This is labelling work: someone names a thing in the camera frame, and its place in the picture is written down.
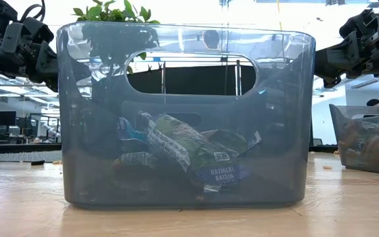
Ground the grey translucent plastic bin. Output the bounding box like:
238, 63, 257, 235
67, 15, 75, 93
328, 104, 379, 177
56, 22, 316, 209

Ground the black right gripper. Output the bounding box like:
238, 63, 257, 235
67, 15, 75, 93
261, 34, 353, 99

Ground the potted green plant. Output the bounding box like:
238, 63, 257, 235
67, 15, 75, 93
72, 0, 161, 75

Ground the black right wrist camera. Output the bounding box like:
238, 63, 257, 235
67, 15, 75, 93
339, 9, 376, 39

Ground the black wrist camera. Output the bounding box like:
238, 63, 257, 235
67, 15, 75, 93
21, 16, 55, 45
339, 9, 376, 39

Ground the dark woven table mat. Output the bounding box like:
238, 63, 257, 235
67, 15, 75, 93
0, 150, 63, 163

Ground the blue orange peanut butter bar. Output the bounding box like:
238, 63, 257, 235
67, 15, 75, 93
362, 122, 379, 163
340, 120, 365, 158

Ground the yellow cable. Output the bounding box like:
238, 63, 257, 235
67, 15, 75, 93
276, 0, 283, 32

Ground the dark background monitor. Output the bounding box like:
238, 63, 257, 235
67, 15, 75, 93
0, 111, 17, 127

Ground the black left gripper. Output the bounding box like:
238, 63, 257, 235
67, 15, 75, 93
28, 41, 93, 99

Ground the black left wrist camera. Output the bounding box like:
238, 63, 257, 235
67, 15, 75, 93
21, 16, 55, 45

